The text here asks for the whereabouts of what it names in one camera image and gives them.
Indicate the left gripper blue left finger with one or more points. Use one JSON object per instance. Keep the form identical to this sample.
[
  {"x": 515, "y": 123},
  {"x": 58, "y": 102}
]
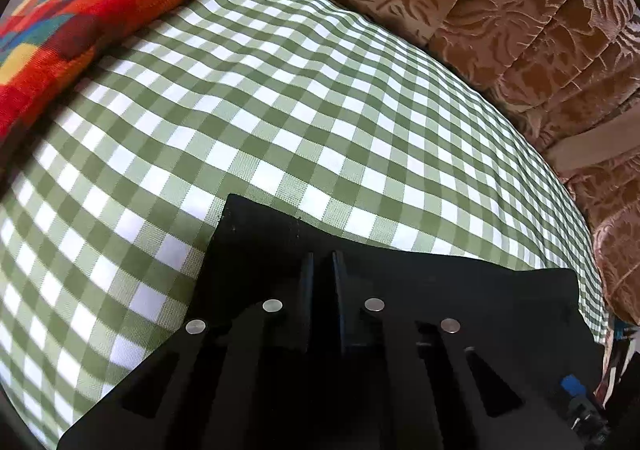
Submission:
[{"x": 233, "y": 377}]

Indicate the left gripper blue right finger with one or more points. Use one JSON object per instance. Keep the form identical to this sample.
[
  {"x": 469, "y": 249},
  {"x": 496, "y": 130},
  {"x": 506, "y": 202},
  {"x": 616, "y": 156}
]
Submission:
[{"x": 442, "y": 352}]

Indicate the black pants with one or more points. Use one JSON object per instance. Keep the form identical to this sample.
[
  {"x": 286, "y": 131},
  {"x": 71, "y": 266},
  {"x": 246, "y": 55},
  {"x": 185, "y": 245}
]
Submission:
[{"x": 317, "y": 342}]

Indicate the green white checkered bedsheet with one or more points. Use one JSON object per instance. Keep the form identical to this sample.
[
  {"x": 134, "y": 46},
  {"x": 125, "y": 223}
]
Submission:
[{"x": 297, "y": 104}]

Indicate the brown floral curtain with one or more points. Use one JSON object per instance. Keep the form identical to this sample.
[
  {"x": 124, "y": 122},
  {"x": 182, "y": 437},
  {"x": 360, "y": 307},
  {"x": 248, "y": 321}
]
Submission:
[{"x": 565, "y": 74}]

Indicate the multicoloured checkered pillow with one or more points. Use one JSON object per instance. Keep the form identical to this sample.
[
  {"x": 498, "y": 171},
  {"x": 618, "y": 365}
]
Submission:
[{"x": 46, "y": 44}]

